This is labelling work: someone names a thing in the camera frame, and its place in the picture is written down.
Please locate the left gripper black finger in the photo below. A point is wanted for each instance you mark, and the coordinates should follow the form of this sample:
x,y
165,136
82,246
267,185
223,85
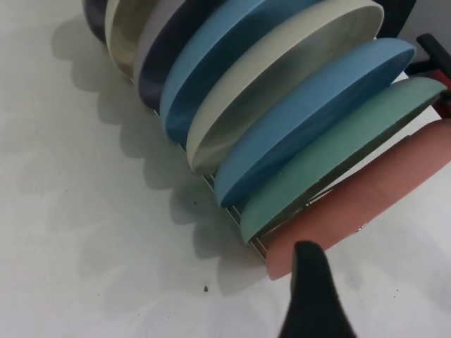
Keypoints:
x,y
313,303

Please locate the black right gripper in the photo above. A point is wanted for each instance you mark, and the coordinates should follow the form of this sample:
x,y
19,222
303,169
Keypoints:
x,y
398,14

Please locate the pink round plate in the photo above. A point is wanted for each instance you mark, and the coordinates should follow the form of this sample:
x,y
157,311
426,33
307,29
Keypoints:
x,y
352,214

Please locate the green round plate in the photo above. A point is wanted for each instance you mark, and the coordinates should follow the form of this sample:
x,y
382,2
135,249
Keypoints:
x,y
317,183

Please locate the blue round plate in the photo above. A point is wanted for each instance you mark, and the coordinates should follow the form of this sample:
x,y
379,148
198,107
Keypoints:
x,y
299,141
197,74

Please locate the beige round plate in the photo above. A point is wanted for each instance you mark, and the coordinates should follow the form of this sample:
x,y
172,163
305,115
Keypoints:
x,y
253,98
121,38

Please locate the dark navy round plate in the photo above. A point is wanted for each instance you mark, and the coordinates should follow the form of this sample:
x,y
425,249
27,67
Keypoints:
x,y
155,70

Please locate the dark purple round plate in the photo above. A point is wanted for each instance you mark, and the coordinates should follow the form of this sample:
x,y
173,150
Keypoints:
x,y
94,17

